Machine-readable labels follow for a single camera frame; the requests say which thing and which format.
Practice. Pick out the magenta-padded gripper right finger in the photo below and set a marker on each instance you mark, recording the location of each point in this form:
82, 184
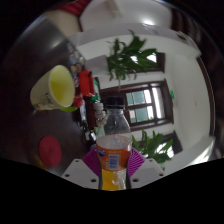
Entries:
145, 171

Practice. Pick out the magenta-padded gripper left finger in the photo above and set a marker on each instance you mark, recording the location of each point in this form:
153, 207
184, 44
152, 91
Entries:
81, 173

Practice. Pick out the orange drink plastic bottle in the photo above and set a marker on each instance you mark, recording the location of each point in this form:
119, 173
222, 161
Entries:
113, 150

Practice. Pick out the green plant in white pot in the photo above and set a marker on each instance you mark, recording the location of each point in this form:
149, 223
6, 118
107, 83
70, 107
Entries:
153, 146
126, 60

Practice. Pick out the flat round red coaster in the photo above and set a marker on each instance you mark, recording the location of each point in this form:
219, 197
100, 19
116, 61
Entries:
50, 150

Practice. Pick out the dark-framed window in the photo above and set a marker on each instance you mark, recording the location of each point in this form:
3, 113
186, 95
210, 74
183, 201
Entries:
156, 58
176, 142

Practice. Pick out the brown box of small items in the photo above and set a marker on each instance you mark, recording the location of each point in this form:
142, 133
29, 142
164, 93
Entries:
99, 111

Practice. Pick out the dark wooden double door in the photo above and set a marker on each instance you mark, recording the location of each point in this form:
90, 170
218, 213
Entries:
146, 100

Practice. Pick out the small red round object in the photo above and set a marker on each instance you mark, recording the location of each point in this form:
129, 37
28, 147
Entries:
78, 101

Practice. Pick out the green exit sign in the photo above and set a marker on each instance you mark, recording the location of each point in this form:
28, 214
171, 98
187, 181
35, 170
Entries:
172, 94

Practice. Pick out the red box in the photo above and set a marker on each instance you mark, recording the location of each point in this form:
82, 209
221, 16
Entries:
86, 83

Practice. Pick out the colourful round stickers sheet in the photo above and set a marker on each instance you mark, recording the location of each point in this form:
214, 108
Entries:
75, 61

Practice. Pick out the red carpeted staircase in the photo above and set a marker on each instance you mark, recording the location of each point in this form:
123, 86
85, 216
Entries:
75, 6

